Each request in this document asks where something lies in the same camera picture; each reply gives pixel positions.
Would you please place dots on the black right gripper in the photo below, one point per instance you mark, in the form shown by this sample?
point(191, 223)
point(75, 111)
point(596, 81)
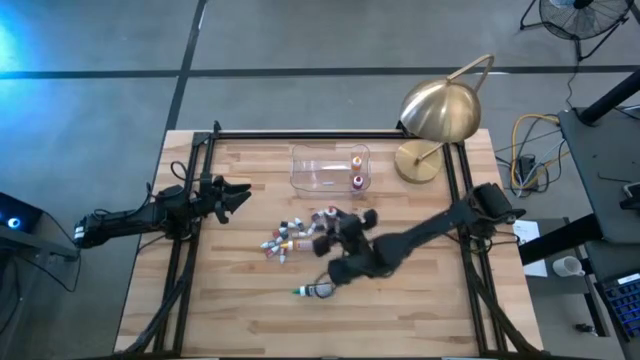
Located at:
point(352, 235)

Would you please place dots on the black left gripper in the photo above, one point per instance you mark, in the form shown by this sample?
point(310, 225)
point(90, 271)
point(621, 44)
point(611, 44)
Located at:
point(212, 197)

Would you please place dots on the orange-capped food coloring bottle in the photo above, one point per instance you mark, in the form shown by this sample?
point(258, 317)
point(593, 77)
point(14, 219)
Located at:
point(300, 245)

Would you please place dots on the red-capped food coloring bottle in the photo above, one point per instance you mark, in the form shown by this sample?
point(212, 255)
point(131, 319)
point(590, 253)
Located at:
point(358, 183)

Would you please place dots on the yellow-capped food coloring bottle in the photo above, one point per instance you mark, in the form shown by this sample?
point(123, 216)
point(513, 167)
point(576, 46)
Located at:
point(356, 163)

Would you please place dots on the green food coloring bottle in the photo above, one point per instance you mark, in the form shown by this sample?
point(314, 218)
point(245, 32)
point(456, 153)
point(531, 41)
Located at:
point(311, 290)

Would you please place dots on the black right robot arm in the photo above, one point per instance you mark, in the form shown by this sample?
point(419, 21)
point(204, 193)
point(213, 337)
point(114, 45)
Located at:
point(425, 230)

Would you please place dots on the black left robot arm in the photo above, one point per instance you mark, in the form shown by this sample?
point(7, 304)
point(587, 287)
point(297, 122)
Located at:
point(125, 220)

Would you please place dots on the clear plastic bin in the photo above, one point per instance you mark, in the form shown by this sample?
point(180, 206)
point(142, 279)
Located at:
point(320, 172)

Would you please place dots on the brass dome desk lamp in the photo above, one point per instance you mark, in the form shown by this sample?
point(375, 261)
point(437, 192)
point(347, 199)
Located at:
point(440, 110)

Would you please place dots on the white paper sheet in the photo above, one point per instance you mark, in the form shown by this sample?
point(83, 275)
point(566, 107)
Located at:
point(527, 232)

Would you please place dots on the black power adapter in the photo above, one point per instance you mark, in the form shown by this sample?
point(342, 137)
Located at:
point(526, 167)

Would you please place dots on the black box with blue light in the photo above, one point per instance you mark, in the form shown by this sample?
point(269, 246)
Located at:
point(20, 215)

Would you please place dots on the black flat bar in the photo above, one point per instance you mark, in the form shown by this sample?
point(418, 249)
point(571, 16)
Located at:
point(555, 242)

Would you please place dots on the white mug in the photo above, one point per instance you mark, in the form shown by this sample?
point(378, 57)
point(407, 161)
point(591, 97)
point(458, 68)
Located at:
point(565, 266)

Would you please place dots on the black desk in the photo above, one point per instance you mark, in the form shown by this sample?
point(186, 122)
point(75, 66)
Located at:
point(600, 165)

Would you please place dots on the small black object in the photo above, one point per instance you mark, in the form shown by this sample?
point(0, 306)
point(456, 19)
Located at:
point(585, 329)

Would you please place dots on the backlit keyboard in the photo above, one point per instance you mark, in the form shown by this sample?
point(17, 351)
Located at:
point(625, 305)

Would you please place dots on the black round pole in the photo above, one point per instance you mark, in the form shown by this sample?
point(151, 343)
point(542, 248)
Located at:
point(615, 97)

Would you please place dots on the black floor fan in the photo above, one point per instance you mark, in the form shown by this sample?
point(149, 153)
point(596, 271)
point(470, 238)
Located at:
point(585, 20)

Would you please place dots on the black aluminium table frame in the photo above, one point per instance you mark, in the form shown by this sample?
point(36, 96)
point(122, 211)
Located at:
point(310, 135)

